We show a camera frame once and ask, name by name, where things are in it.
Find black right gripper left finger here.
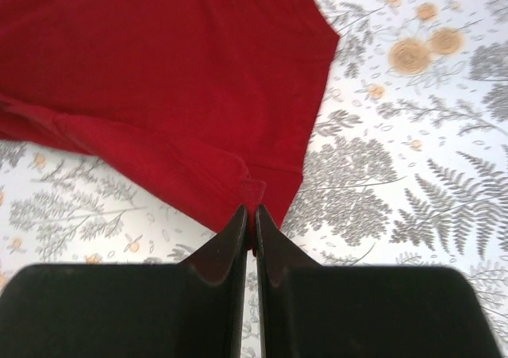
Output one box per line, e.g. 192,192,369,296
1,207,248,357

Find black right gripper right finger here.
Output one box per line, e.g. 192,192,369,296
256,207,501,357

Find dark red t shirt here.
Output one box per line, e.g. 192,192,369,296
1,0,339,232

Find floral patterned table mat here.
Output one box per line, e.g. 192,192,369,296
1,0,507,352

